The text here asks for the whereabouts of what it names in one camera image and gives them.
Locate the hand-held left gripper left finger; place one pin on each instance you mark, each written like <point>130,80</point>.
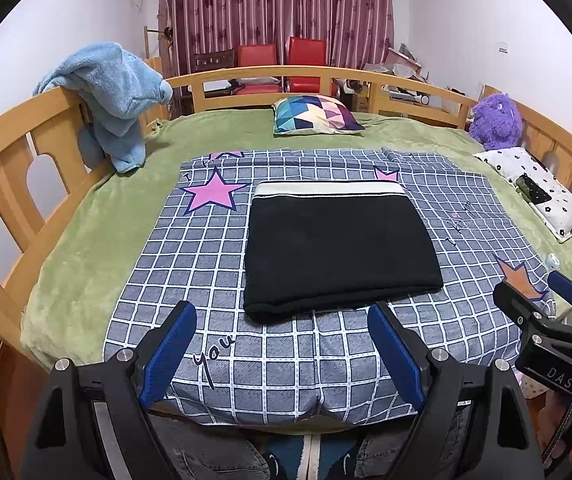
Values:
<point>166,355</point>

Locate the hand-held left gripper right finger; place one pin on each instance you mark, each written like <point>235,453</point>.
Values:
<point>395,355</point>

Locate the black pants with white stripe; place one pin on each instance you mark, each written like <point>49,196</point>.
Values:
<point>341,250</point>

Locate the person's right hand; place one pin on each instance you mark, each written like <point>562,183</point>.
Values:
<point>553,420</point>

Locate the small clear plastic item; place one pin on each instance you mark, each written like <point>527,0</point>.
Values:
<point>553,260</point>

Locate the white flower-print pillow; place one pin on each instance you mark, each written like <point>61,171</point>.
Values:
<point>565,210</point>

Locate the grey checked blanket with stars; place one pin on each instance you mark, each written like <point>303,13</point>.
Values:
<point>291,360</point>

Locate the dark green cloth item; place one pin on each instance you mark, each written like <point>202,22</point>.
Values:
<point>533,190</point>

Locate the blue patterned slipper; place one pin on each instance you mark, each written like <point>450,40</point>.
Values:
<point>286,460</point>
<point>336,460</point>

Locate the green fleece blanket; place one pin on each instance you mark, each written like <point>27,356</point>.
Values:
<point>91,240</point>

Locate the purple plush toy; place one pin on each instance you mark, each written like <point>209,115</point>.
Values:
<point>495,120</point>

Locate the cardboard box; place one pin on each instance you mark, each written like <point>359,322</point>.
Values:
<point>360,97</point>

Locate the colourful geometric pillow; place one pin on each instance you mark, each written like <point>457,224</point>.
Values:
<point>316,112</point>

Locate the pile of clutter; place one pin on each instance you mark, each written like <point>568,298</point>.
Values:
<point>400,60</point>

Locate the light blue fleece towel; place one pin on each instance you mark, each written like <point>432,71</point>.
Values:
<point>116,90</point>

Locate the dark wooden chair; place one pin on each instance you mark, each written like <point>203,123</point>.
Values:
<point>211,60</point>

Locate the wooden coat rack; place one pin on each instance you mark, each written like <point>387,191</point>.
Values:
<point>147,45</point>

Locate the red chair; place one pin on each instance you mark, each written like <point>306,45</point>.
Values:
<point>258,55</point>
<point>308,52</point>

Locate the maroon flowered curtain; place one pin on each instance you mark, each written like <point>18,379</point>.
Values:
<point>266,0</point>

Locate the wooden bed frame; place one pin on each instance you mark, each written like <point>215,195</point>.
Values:
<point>11,125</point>

